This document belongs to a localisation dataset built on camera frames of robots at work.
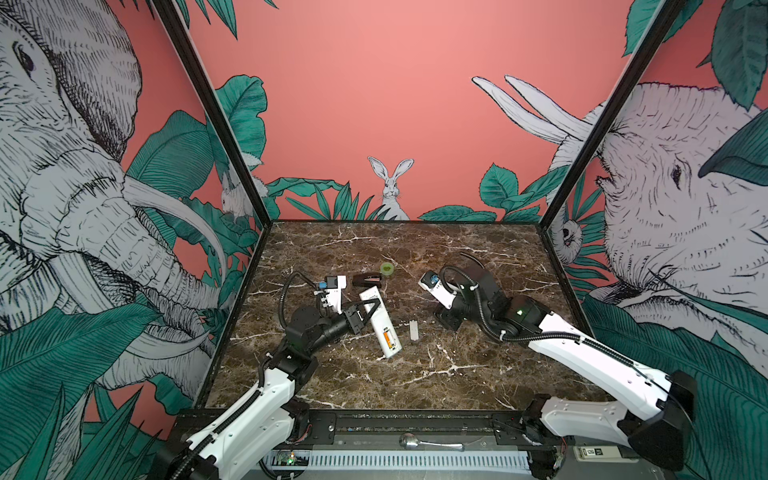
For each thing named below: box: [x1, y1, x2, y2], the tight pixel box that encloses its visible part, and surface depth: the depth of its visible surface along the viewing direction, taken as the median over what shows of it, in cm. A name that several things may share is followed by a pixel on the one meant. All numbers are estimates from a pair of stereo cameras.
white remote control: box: [359, 286, 403, 359], surface depth 74 cm
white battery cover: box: [409, 320, 419, 341], surface depth 93 cm
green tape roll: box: [380, 262, 395, 276], surface depth 109 cm
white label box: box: [573, 445, 639, 463], surface depth 70 cm
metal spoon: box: [398, 433, 465, 452], surface depth 74 cm
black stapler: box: [352, 272, 382, 289], surface depth 103 cm
